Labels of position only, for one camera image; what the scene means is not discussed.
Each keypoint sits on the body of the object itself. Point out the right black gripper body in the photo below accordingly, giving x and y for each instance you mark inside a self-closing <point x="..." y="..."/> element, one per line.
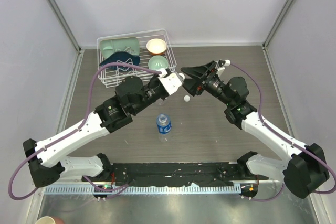
<point x="211" y="84"/>

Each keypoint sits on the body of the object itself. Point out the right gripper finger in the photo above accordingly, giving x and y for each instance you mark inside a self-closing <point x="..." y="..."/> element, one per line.
<point x="193" y="86"/>
<point x="199" y="72"/>

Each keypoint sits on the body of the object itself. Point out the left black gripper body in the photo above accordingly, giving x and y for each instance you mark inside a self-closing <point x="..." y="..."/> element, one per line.
<point x="153" y="92"/>

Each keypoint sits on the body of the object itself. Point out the white bottle cap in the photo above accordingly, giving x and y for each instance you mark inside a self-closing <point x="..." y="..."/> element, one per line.
<point x="187" y="98"/>

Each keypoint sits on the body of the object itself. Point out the blue label water bottle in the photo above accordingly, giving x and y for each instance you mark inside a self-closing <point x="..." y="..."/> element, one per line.
<point x="164" y="127"/>

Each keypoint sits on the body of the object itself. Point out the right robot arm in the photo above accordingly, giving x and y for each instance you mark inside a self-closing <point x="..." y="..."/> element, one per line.
<point x="301" y="168"/>

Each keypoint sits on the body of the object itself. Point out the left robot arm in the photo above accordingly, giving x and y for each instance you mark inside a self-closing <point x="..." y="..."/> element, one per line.
<point x="49" y="159"/>

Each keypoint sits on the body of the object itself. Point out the clear unlabelled plastic bottle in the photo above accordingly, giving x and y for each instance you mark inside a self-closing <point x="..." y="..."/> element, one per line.
<point x="161" y="102"/>

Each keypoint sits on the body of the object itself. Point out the light green bowl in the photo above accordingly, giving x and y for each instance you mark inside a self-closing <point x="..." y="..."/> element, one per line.
<point x="156" y="63"/>

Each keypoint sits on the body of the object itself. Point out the orange white bowl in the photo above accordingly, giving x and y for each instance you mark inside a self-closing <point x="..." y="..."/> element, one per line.
<point x="156" y="46"/>

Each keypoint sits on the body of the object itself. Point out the dark blue leaf plate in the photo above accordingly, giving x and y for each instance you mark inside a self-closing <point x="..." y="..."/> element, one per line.
<point x="121" y="57"/>

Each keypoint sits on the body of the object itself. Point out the light green divided plate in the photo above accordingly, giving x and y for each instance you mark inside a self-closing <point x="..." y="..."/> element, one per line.
<point x="108" y="47"/>

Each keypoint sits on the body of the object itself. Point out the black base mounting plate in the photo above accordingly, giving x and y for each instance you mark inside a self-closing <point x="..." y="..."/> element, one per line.
<point x="208" y="174"/>

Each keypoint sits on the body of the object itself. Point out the pink cup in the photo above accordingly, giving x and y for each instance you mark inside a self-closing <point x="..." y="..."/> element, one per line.
<point x="58" y="220"/>

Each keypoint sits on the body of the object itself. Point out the beige paper cup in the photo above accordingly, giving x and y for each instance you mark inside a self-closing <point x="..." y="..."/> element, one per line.
<point x="47" y="220"/>

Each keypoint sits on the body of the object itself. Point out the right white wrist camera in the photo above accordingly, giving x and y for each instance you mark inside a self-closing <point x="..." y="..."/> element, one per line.
<point x="221" y="65"/>

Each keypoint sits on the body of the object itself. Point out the white wire dish rack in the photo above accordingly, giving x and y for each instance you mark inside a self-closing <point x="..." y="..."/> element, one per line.
<point x="111" y="78"/>

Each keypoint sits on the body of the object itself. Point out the white slotted cable duct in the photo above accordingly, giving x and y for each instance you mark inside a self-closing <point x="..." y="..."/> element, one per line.
<point x="85" y="189"/>

